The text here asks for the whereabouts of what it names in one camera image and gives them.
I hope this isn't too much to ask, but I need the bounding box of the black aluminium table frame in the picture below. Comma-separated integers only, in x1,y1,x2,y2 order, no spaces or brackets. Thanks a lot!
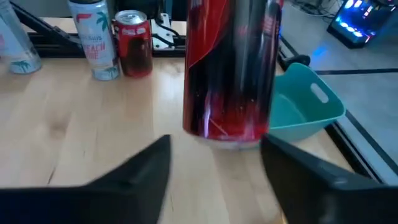
9,0,398,184

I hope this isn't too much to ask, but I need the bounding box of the teal plastic bin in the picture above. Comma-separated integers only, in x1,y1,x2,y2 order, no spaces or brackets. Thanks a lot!
269,62,346,142

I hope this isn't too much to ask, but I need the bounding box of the computer with coloured lights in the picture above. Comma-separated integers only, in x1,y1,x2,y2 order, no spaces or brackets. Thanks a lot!
326,0,398,49

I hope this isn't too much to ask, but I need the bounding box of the tall red black can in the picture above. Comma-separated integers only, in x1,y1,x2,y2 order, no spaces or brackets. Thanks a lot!
182,0,284,150

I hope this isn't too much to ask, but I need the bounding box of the red soda can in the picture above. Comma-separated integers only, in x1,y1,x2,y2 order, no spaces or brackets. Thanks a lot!
113,9,154,78

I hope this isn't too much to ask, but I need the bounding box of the black clamp knob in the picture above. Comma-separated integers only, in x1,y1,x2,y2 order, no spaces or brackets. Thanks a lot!
281,54,312,72

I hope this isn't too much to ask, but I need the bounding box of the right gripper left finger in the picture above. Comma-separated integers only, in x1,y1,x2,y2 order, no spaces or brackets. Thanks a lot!
0,134,172,224

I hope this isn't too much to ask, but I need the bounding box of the white mounting plate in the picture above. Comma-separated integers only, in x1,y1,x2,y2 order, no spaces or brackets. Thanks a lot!
150,12,175,50

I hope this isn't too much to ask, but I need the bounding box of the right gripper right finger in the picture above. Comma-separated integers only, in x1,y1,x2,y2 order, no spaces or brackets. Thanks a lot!
260,134,398,224

